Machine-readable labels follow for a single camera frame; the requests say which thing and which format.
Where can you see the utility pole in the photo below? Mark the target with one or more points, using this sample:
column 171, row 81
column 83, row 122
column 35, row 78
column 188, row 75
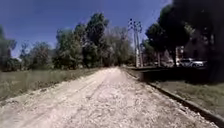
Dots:
column 137, row 43

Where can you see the pale gravel dirt road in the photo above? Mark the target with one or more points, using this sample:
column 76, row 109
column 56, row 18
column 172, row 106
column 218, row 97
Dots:
column 106, row 103

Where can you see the row of trees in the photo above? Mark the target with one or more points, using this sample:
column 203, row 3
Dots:
column 76, row 46

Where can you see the white car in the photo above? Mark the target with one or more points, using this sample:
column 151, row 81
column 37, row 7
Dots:
column 191, row 62

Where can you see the large dark trees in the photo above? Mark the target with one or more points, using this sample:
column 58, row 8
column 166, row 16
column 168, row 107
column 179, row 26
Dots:
column 186, row 30

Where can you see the dry grass field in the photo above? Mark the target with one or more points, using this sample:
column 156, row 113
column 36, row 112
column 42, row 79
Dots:
column 30, row 80

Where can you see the dark kerb strip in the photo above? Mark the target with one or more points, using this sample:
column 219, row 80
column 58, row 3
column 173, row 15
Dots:
column 186, row 104

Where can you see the building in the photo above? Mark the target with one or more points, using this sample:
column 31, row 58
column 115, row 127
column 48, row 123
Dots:
column 196, row 46

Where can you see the grass verge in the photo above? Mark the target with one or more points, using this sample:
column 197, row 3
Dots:
column 203, row 93

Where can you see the dark low wall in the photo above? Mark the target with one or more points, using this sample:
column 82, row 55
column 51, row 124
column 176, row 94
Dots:
column 173, row 74

